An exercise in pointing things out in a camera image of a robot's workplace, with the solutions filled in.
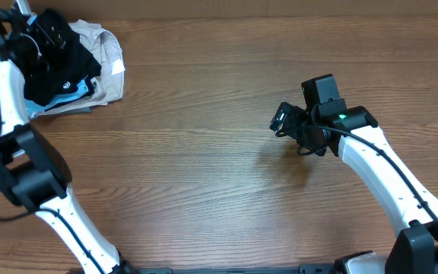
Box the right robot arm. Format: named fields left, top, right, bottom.
left=270, top=74, right=438, bottom=274

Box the beige folded garment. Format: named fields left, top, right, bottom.
left=54, top=20, right=125, bottom=111

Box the light blue folded t-shirt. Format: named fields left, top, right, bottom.
left=25, top=77, right=96, bottom=119

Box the grey folded garment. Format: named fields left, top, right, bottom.
left=40, top=107, right=92, bottom=116

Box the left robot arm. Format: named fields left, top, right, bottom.
left=0, top=1, right=133, bottom=273

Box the black polo shirt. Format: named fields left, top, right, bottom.
left=24, top=10, right=101, bottom=105

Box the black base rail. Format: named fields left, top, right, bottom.
left=113, top=263, right=338, bottom=274

